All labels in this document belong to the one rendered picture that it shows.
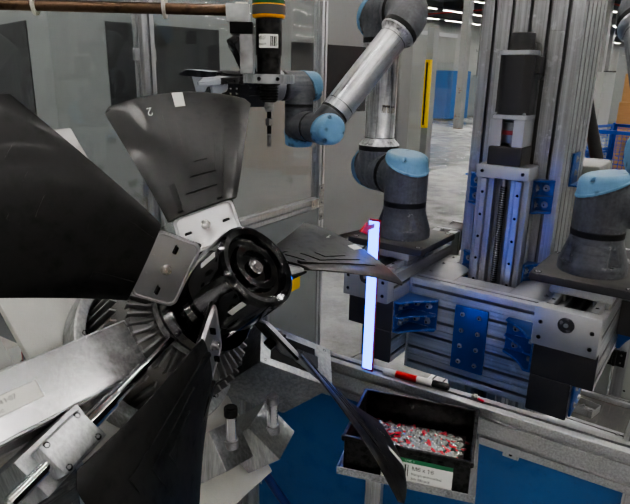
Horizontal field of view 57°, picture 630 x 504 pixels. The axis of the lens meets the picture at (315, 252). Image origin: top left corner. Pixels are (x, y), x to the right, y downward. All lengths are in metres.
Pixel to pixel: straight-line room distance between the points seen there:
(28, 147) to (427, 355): 1.22
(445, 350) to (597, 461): 0.57
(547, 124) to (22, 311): 1.26
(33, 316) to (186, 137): 0.34
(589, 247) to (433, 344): 0.48
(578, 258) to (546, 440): 0.45
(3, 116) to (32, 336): 0.32
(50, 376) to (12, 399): 0.05
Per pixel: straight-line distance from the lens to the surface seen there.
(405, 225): 1.58
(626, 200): 1.42
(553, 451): 1.19
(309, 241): 1.01
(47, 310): 0.92
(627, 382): 2.70
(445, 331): 1.59
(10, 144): 0.70
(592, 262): 1.43
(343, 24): 5.25
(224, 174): 0.86
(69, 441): 0.69
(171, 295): 0.77
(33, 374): 0.74
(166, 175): 0.88
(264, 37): 0.80
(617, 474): 1.19
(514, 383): 1.58
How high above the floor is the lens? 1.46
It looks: 17 degrees down
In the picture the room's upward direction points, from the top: 1 degrees clockwise
